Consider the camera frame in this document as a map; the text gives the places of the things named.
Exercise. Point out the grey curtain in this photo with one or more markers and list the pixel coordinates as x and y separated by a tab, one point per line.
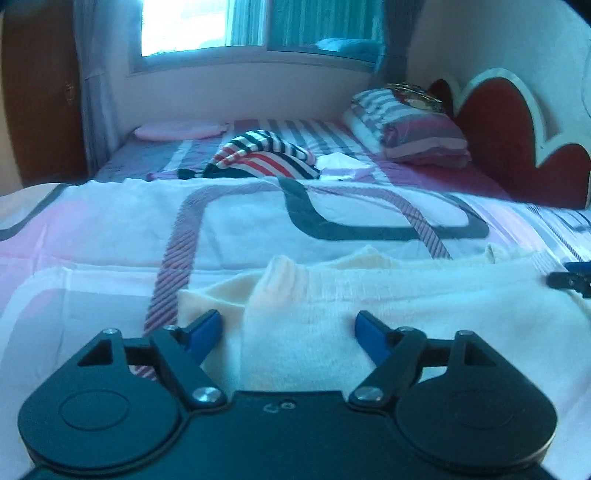
92	28
399	19

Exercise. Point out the window with frame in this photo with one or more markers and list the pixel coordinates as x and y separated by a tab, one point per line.
170	34

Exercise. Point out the right grey curtain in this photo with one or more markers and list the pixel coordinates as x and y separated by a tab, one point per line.
399	19

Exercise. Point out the pink small pillow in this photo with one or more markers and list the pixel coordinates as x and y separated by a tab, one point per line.
179	130

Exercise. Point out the pastel patterned bed quilt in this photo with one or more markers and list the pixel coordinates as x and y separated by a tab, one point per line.
80	258

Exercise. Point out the left grey curtain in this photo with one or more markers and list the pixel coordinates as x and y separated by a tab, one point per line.
92	28

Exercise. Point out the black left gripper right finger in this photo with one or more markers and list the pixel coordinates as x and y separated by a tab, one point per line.
397	355

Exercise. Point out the red white scalloped headboard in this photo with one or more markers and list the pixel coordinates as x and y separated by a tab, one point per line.
509	141

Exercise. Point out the gold patterned item on pillows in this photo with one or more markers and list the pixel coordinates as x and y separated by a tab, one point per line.
417	97

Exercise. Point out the dark wooden door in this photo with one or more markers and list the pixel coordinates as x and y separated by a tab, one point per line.
41	89

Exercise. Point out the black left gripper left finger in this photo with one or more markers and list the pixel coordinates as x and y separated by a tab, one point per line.
178	353

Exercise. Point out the striped purple bed sheet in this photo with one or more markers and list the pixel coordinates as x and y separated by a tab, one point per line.
144	160

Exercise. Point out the striped red black garment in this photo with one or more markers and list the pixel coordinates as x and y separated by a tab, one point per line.
258	154

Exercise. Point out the striped folded pillow stack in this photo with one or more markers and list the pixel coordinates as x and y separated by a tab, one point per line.
404	134

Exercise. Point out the white folded cloth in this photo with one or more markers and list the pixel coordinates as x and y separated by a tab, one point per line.
341	167

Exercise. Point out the cream knitted sweater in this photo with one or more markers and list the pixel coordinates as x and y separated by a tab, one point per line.
289	327

